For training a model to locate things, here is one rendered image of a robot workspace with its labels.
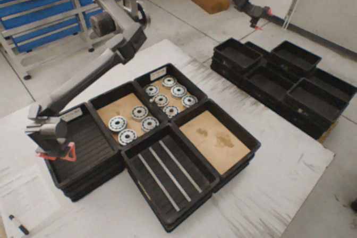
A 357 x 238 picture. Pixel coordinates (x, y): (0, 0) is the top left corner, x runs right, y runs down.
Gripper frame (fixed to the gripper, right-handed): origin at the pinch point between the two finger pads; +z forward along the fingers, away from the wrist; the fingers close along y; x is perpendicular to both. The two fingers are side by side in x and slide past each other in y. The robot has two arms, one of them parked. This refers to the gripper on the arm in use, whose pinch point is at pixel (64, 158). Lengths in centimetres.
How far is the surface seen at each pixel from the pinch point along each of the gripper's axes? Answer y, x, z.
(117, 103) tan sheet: -7, 51, 21
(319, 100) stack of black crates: 131, 123, 89
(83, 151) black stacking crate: -12.8, 16.4, 21.5
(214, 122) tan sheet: 52, 51, 37
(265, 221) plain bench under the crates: 78, 7, 60
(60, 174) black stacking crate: -17.9, 2.6, 20.9
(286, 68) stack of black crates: 108, 157, 79
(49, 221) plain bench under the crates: -21.2, -14.8, 34.4
